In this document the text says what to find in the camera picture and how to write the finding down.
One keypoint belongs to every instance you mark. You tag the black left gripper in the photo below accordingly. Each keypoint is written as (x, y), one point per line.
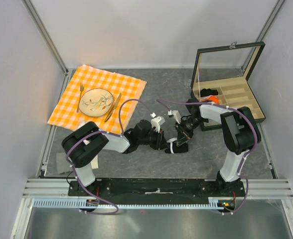
(160, 143)

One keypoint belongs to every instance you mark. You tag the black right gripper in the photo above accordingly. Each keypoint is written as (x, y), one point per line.
(183, 135)

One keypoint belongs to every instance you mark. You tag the black white trimmed underwear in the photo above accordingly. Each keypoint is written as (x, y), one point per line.
(173, 148)

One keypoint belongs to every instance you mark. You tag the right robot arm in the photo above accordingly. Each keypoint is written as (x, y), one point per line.
(240, 132)

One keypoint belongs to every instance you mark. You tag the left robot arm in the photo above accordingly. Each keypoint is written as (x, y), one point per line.
(84, 144)

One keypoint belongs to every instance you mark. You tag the black rolled underwear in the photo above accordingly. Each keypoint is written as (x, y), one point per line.
(208, 92)

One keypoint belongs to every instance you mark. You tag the orange rolled underwear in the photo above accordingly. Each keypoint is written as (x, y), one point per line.
(212, 99)

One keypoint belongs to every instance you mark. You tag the gold black knife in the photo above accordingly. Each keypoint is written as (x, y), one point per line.
(113, 107)

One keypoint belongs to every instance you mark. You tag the beige folded cloth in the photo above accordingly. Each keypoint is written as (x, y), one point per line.
(94, 163)

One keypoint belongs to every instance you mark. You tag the beige bird pattern plate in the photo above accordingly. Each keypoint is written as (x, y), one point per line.
(96, 102)

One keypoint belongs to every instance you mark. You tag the black divided storage box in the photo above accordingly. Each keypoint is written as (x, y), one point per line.
(226, 71)

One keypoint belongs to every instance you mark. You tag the orange checkered cloth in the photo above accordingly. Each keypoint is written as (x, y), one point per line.
(65, 115)

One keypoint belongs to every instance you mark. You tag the gold fork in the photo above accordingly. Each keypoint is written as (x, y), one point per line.
(79, 100)

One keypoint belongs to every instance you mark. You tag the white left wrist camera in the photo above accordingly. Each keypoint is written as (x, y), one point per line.
(156, 122)

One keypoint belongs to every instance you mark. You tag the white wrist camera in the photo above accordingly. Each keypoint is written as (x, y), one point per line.
(156, 122)
(175, 114)

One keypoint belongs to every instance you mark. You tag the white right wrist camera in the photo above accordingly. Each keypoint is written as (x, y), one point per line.
(175, 114)

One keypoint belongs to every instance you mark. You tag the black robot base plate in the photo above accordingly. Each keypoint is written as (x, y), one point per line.
(147, 191)

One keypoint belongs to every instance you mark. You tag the aluminium right frame post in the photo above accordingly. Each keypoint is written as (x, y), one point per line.
(264, 31)

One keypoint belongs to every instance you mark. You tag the aluminium frame post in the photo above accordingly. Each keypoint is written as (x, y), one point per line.
(264, 31)
(45, 34)

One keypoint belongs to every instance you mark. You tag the aluminium left frame post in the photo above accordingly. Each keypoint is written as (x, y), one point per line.
(45, 34)

